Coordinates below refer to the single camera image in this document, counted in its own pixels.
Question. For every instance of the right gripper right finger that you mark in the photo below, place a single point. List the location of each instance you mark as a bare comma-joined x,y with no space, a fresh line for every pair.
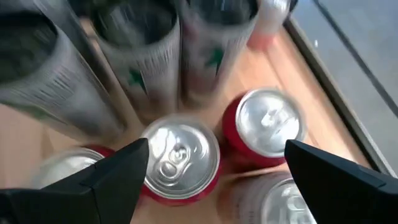
348,199

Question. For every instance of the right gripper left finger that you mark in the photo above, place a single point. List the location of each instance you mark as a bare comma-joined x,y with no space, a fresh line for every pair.
77,202

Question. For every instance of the red cola can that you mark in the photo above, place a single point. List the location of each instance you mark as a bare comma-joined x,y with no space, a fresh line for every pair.
68,165
267,121
182,155

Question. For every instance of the short silver white can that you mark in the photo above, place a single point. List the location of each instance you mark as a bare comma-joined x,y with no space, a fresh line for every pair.
264,202

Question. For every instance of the short white pink can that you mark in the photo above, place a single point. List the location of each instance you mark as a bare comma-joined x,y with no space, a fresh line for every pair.
270,21

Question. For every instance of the wooden shelf with black frame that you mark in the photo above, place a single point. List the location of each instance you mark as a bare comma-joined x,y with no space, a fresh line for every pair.
18,149

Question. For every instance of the black aluminium table frame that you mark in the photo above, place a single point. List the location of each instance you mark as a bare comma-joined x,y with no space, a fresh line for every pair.
335,93

